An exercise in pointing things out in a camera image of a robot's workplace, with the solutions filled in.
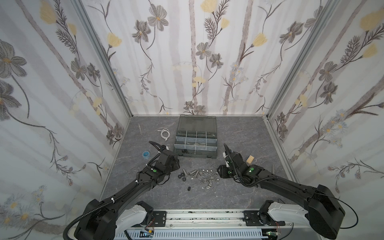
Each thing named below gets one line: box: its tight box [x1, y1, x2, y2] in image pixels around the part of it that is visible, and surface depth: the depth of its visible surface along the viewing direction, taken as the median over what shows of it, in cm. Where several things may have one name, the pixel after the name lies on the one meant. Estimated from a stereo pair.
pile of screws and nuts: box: [178, 168, 219, 189], surface depth 90 cm
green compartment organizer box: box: [174, 114, 218, 159], surface depth 106 cm
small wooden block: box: [246, 155, 255, 167], surface depth 97 cm
